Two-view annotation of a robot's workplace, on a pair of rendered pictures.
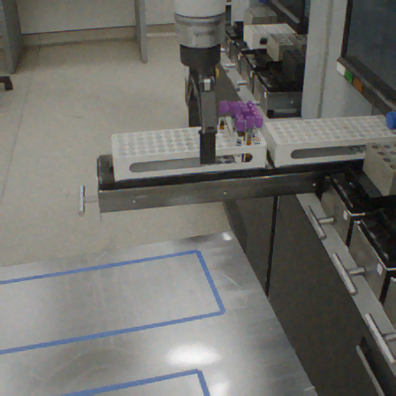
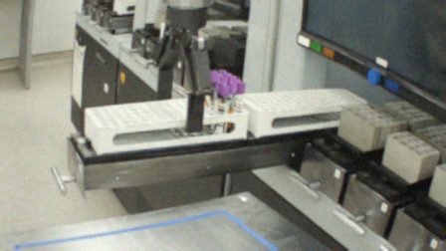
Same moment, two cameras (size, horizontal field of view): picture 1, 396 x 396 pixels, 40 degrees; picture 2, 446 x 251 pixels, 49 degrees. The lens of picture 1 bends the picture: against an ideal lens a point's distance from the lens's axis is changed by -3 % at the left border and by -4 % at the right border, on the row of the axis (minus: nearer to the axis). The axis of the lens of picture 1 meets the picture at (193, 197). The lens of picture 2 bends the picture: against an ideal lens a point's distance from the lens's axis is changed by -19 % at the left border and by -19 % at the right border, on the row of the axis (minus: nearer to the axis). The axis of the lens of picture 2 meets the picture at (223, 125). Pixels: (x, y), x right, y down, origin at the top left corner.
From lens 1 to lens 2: 0.31 m
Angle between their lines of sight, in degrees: 23
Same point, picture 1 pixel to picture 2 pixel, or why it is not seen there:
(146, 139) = (119, 112)
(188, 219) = not seen: hidden behind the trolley
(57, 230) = not seen: outside the picture
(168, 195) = (151, 170)
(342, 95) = (301, 70)
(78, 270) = (107, 233)
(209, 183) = (194, 155)
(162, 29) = (39, 59)
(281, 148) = (263, 116)
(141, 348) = not seen: outside the picture
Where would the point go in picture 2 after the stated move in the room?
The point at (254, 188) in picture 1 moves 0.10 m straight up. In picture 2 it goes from (237, 161) to (243, 110)
